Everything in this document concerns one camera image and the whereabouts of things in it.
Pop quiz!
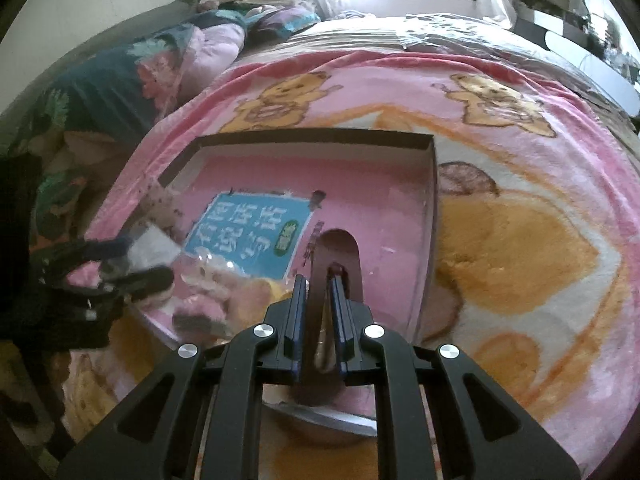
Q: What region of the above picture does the white spotted hair bow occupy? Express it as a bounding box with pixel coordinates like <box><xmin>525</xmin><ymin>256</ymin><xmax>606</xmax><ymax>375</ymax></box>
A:
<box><xmin>145</xmin><ymin>185</ymin><xmax>187</xmax><ymax>241</ymax></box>

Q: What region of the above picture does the pink printed blanket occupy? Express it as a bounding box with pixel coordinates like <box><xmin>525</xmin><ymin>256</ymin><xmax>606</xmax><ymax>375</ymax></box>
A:
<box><xmin>65</xmin><ymin>50</ymin><xmax>640</xmax><ymax>480</ymax></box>

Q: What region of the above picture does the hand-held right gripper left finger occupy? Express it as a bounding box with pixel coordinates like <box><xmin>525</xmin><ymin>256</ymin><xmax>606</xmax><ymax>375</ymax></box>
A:
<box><xmin>55</xmin><ymin>274</ymin><xmax>308</xmax><ymax>480</ymax></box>

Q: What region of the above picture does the clear plastic bag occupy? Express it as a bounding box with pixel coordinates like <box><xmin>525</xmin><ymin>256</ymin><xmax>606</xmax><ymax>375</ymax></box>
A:
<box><xmin>97</xmin><ymin>222</ymin><xmax>183</xmax><ymax>283</ymax></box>

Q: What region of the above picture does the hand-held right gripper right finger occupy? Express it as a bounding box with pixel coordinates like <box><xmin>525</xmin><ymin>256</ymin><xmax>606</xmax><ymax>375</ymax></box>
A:
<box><xmin>327</xmin><ymin>265</ymin><xmax>583</xmax><ymax>480</ymax></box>

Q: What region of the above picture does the floral quilt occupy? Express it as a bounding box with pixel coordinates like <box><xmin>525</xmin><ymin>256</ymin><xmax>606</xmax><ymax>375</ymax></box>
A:
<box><xmin>0</xmin><ymin>0</ymin><xmax>251</xmax><ymax>261</ymax></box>

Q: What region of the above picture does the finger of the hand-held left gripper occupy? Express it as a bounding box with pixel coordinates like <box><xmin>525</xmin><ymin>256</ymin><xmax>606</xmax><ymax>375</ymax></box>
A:
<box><xmin>47</xmin><ymin>266</ymin><xmax>176</xmax><ymax>306</ymax></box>
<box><xmin>42</xmin><ymin>236</ymin><xmax>138</xmax><ymax>273</ymax></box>

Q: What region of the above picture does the pink shallow cardboard box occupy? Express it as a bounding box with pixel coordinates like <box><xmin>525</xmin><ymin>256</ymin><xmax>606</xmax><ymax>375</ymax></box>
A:
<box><xmin>82</xmin><ymin>127</ymin><xmax>441</xmax><ymax>436</ymax></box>

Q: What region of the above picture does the pink hair accessory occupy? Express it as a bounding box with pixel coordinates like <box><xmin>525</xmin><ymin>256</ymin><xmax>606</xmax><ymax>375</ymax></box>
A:
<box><xmin>172</xmin><ymin>295</ymin><xmax>231</xmax><ymax>332</ymax></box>

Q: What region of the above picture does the pearl hair claw clip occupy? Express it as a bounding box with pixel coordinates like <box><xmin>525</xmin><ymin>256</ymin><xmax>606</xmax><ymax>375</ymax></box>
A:
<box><xmin>187</xmin><ymin>252</ymin><xmax>241</xmax><ymax>293</ymax></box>

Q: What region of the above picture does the purple floral pillow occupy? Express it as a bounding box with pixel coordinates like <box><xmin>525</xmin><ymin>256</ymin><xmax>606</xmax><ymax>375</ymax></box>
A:
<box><xmin>249</xmin><ymin>4</ymin><xmax>322</xmax><ymax>42</ymax></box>

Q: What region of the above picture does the white bed footboard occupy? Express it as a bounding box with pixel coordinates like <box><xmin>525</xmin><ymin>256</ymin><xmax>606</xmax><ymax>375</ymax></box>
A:
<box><xmin>542</xmin><ymin>30</ymin><xmax>640</xmax><ymax>116</ymax></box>

